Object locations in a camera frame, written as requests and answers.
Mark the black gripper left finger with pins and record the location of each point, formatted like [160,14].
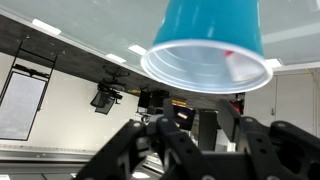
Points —
[180,150]

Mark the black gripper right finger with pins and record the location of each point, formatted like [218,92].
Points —
[266,150]

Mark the red and white marker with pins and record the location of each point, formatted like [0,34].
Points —
[229,53]

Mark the blue plastic cup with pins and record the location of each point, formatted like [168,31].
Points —
[206,26]

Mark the yellow wooden box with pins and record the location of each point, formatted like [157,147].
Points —
[179,102]

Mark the red office chair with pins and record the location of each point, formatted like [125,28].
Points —
[237,104]

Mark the black cart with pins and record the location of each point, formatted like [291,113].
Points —
[153,100]

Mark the black office chair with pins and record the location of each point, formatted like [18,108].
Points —
[115,75]
[105,100]

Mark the whiteboard on black stand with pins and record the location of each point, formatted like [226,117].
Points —
[21,106]

